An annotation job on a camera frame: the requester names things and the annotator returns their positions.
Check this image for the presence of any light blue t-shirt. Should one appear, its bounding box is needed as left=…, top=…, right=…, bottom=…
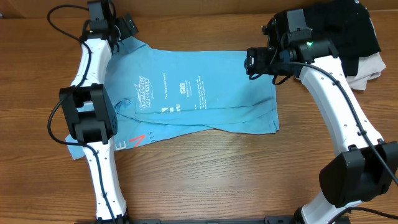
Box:
left=65, top=35, right=280, bottom=161

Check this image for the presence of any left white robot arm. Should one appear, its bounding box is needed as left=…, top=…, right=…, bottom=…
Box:
left=60, top=12, right=131, bottom=223

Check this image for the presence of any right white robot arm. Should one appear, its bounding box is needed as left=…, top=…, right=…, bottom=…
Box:
left=244, top=39, right=397, bottom=223

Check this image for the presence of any pile of black clothes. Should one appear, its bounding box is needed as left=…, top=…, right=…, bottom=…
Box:
left=303, top=0, right=381, bottom=77

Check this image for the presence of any white folded garment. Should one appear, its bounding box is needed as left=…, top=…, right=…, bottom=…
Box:
left=294, top=51, right=387, bottom=91

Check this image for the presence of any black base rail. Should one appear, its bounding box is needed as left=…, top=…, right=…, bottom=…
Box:
left=74, top=215, right=351, bottom=224

